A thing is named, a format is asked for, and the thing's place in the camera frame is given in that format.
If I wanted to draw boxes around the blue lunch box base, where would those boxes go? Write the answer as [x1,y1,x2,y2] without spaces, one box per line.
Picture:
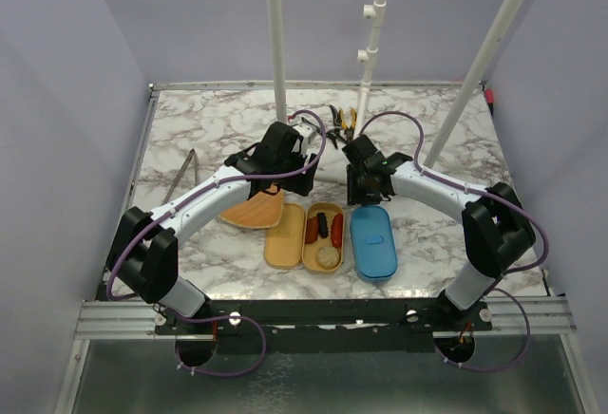
[356,271,395,283]

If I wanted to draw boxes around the aluminium table frame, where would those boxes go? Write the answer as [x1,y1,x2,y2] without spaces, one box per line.
[62,85,599,413]

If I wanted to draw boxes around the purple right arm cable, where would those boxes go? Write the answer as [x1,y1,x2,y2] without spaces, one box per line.
[358,112,551,373]

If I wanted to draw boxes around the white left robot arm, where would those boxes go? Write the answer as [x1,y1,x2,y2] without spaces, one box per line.
[105,122,320,333]

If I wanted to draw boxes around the beige lunch box lid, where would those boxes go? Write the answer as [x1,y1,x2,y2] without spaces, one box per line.
[264,203,306,270]

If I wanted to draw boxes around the red clamp at table corner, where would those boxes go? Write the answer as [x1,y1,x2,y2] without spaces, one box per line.
[484,88,494,114]

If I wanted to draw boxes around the yellow handled pliers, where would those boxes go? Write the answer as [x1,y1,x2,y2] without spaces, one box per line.
[338,107,357,141]

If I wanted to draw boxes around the black sea cucumber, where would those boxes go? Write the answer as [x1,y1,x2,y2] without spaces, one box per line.
[316,213,330,238]

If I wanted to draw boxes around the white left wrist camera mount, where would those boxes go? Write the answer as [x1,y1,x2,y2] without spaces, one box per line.
[291,118,321,156]

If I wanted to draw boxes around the red sausage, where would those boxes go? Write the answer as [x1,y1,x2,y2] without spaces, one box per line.
[331,214,344,249]

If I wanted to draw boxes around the blue lunch box lid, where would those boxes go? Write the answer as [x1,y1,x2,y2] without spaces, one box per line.
[350,206,398,276]

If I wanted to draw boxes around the white PVC pipe frame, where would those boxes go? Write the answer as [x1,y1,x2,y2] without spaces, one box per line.
[259,0,552,187]

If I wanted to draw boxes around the woven bamboo basket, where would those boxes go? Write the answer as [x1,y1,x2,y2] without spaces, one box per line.
[219,185,284,229]

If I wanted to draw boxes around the beige lunch box base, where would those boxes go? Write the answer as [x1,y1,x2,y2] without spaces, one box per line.
[301,202,345,274]

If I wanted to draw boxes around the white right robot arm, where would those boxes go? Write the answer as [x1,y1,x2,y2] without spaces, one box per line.
[342,135,536,329]

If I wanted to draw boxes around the black pruning shears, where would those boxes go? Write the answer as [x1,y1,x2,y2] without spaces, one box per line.
[326,104,356,149]

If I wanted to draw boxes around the brown sausage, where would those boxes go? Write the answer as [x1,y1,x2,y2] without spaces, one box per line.
[305,216,319,244]

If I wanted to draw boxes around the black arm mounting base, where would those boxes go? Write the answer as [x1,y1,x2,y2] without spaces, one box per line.
[155,298,492,364]

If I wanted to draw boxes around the metal food tongs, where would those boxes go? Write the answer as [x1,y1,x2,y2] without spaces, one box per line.
[161,148,200,206]

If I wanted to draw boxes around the white steamed bun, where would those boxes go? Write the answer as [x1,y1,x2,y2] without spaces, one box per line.
[316,246,340,270]

